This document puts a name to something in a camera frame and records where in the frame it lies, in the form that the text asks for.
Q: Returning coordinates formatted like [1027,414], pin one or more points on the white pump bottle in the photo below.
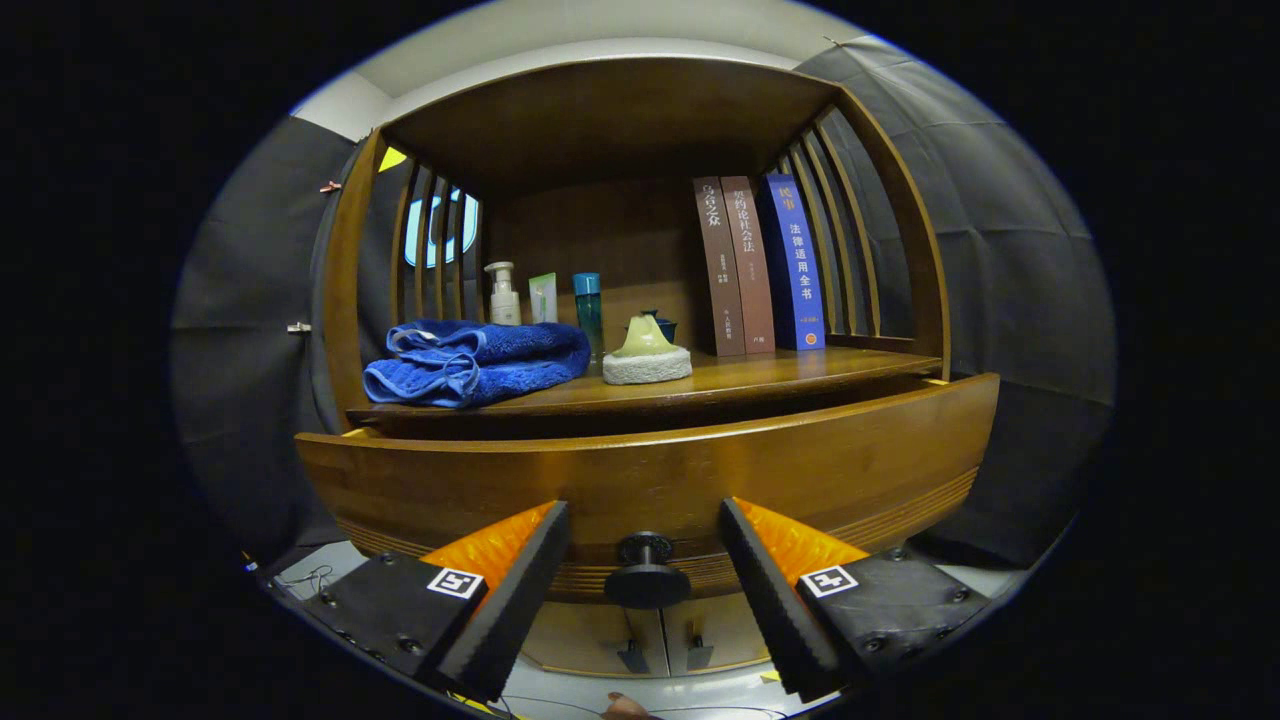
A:
[503,305]

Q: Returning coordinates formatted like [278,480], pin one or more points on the wooden countertop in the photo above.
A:
[760,370]

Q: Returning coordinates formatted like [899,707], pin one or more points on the wooden drawer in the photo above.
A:
[650,480]

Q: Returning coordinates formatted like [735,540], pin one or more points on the dark brown book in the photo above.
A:
[720,270]

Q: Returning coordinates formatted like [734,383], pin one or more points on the blue folded towel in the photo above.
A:
[480,365]

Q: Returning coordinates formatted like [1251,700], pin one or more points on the blue book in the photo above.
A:
[798,270]

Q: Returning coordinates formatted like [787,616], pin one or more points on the blue lidded teacup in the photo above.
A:
[667,328]

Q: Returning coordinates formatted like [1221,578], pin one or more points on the black drawer knob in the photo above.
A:
[647,585]

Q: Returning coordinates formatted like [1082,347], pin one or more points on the white green tube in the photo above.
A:
[543,298]

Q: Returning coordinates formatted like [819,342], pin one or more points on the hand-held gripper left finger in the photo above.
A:
[520,610]

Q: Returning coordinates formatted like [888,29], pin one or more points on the green white oval sponge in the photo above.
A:
[645,360]

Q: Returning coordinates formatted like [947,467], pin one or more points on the wooden cabinet door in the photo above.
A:
[580,635]
[730,630]

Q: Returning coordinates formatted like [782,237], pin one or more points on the teal capped bottle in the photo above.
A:
[588,310]

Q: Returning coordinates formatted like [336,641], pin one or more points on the wooden cabinet with slatted shelf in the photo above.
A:
[620,120]

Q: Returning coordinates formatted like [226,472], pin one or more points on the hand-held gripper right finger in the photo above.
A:
[775,610]

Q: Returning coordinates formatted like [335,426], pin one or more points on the reddish brown book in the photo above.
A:
[752,270]

